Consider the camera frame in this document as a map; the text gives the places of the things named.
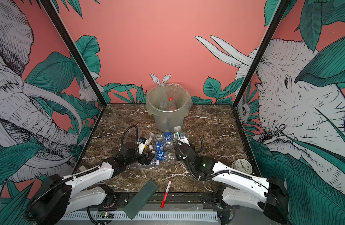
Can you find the translucent green waste bin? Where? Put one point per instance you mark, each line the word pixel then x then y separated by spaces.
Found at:
pixel 167 120

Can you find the bottle red white label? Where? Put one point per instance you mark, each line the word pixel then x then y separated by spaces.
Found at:
pixel 163 106

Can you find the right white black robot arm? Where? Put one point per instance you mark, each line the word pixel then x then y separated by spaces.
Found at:
pixel 268 195

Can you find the clear bottle green cap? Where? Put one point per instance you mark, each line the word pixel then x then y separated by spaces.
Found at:
pixel 180 135

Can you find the blue label bottle near bin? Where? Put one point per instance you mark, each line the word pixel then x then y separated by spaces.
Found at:
pixel 167 136

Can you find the red marker pen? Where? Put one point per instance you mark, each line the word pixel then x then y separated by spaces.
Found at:
pixel 166 194

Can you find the Pocari Sweat blue label bottle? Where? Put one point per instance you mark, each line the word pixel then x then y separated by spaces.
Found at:
pixel 162 145

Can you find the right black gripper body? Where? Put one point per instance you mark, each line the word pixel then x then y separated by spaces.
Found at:
pixel 177 153

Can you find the blue label bottle white cap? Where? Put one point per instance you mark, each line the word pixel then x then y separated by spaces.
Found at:
pixel 164 156

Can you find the dark green flat board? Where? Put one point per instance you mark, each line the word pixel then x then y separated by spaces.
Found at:
pixel 140 199

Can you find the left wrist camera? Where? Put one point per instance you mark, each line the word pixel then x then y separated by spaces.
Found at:
pixel 141 145

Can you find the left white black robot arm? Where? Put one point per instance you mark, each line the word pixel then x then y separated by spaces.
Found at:
pixel 60 196

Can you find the clear bottle red label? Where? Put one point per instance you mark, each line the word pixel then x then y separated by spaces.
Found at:
pixel 171 104

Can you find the clear bottle yellow white label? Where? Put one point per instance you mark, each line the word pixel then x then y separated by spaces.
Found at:
pixel 149 138

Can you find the beige plastic block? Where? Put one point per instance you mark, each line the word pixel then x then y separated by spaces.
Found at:
pixel 82 169

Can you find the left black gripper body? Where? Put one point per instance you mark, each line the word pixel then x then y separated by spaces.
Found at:
pixel 137 158

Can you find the white round alarm clock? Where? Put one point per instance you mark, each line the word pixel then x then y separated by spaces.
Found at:
pixel 243 166

